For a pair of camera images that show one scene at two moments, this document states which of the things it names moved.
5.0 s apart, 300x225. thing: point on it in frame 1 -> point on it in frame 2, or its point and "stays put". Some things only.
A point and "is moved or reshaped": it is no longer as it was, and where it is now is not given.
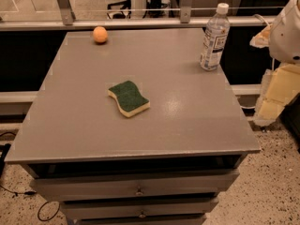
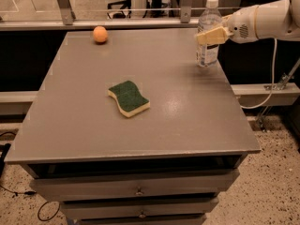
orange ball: (99, 34) stays put
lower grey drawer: (105, 208) stays put
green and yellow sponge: (129, 98) stays put
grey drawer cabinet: (167, 165) stays put
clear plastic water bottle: (216, 37) is moved or reshaped
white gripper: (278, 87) -> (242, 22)
